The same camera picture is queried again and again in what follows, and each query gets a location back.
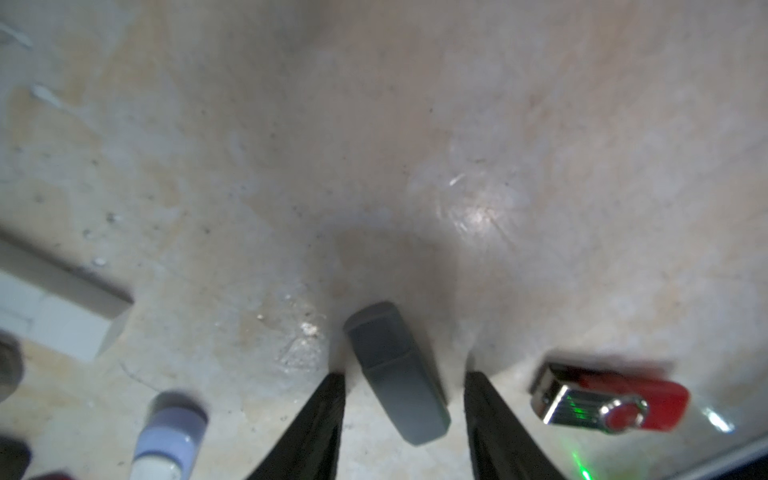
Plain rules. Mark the white purple usb drive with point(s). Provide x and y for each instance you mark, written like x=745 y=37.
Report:
x=170 y=441

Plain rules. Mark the white translucent usb drive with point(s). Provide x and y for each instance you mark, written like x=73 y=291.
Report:
x=46 y=302

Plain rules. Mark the grey usb flash drive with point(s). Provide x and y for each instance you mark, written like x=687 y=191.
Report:
x=398 y=373

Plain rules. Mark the red silver swivel usb drive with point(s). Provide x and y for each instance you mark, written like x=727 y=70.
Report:
x=607 y=401

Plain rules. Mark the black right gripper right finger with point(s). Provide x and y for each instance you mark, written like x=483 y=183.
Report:
x=500 y=447

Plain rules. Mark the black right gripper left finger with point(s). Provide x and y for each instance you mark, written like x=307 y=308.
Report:
x=309 y=448

